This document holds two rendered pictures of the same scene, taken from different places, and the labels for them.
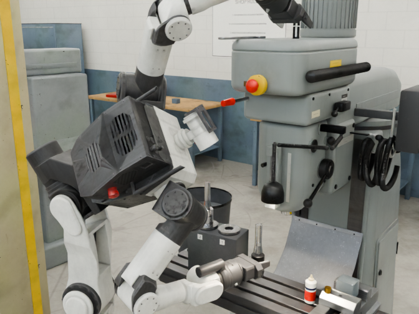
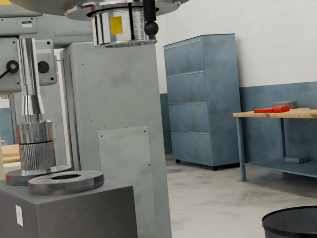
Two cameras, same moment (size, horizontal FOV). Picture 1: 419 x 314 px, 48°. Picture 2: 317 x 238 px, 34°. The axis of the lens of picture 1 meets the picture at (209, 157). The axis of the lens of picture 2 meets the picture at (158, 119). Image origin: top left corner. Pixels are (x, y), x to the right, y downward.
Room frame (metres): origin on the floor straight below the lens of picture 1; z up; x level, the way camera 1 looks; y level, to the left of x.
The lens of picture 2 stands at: (1.25, -0.49, 1.24)
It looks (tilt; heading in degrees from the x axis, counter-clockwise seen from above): 3 degrees down; 30
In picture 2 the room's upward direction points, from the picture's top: 5 degrees counter-clockwise
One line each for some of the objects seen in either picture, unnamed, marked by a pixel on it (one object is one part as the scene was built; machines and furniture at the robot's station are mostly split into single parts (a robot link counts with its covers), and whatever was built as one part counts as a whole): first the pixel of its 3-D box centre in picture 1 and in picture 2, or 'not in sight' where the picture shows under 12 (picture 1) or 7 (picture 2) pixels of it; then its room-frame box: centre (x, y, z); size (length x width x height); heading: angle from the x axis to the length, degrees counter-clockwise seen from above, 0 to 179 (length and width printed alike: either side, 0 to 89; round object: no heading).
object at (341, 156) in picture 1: (314, 151); not in sight; (1.73, -0.40, 1.47); 0.24 x 0.19 x 0.26; 53
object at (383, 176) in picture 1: (371, 160); not in sight; (1.67, -0.60, 1.45); 0.18 x 0.16 x 0.21; 143
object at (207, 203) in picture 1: (207, 195); (29, 80); (1.78, 0.01, 1.27); 0.03 x 0.03 x 0.11
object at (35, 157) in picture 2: (207, 217); (37, 148); (1.78, 0.01, 1.18); 0.05 x 0.05 x 0.06
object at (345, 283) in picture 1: (347, 287); not in sight; (1.43, -0.47, 1.07); 0.06 x 0.05 x 0.06; 50
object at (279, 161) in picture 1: (274, 176); not in sight; (1.49, -0.21, 1.45); 0.04 x 0.04 x 0.21; 53
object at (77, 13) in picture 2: not in sight; (122, 7); (1.58, -0.28, 1.31); 0.09 x 0.09 x 0.01
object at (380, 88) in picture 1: (348, 93); not in sight; (1.98, -0.58, 1.66); 0.80 x 0.23 x 0.20; 143
